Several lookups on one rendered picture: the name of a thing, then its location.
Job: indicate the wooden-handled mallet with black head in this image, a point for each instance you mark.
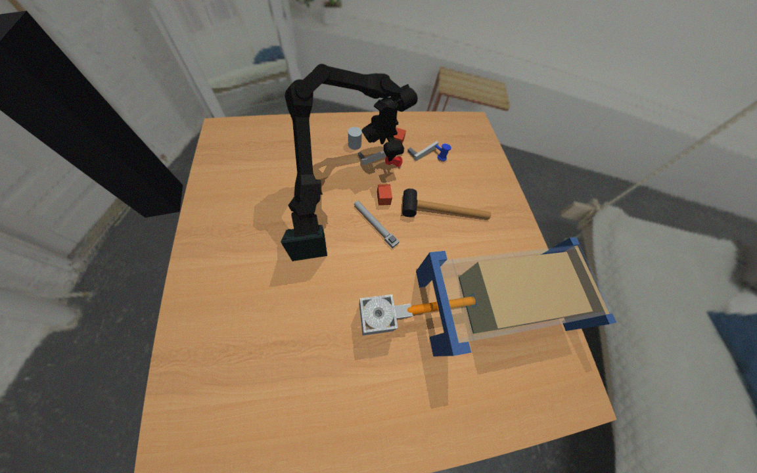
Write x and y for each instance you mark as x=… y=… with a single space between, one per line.
x=410 y=205

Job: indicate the orange-red cube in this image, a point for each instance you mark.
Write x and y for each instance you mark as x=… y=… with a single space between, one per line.
x=400 y=136
x=384 y=194

